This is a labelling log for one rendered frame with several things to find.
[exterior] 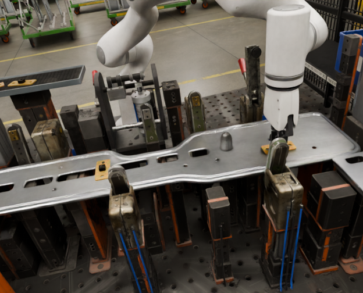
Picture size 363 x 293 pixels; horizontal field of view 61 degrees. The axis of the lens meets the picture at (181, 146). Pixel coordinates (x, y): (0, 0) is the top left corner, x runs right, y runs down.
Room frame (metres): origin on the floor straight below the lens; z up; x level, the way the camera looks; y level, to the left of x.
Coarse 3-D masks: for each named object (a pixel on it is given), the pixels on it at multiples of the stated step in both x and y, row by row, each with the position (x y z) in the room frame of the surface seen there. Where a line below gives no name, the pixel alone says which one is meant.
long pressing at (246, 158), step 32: (224, 128) 0.79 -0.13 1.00; (256, 128) 0.77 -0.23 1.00; (320, 128) 0.72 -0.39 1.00; (64, 160) 0.74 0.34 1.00; (96, 160) 0.72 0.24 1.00; (128, 160) 0.69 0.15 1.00; (192, 160) 0.65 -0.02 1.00; (224, 160) 0.64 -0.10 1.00; (256, 160) 0.62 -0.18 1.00; (288, 160) 0.60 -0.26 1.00; (320, 160) 0.59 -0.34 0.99; (0, 192) 0.63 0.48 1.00; (32, 192) 0.61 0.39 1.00; (64, 192) 0.59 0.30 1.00; (96, 192) 0.58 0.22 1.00
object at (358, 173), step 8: (360, 152) 0.59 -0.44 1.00; (336, 160) 0.57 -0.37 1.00; (344, 160) 0.57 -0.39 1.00; (336, 168) 0.56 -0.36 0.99; (344, 168) 0.54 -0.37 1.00; (352, 168) 0.54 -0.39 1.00; (360, 168) 0.54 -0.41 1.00; (344, 176) 0.53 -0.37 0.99; (352, 176) 0.51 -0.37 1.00; (360, 176) 0.51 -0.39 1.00; (352, 184) 0.50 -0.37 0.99; (360, 184) 0.48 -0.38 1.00; (360, 192) 0.47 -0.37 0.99
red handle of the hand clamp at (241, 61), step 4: (240, 60) 0.95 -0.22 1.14; (244, 60) 0.95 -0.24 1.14; (240, 64) 0.94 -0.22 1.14; (244, 64) 0.94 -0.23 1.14; (240, 68) 0.94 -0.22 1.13; (244, 68) 0.92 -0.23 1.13; (244, 72) 0.92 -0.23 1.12; (244, 76) 0.91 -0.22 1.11; (252, 92) 0.85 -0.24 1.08; (252, 96) 0.84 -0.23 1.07; (256, 96) 0.84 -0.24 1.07; (252, 100) 0.83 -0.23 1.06; (256, 100) 0.84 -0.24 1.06
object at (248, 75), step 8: (248, 48) 0.85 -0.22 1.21; (256, 48) 0.83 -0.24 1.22; (248, 56) 0.85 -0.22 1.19; (256, 56) 0.82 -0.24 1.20; (248, 64) 0.85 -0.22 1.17; (256, 64) 0.86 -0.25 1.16; (248, 72) 0.84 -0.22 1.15; (256, 72) 0.85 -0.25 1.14; (248, 80) 0.84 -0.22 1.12; (256, 80) 0.85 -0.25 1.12; (248, 88) 0.84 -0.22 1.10; (256, 88) 0.85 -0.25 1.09; (248, 96) 0.84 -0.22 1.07
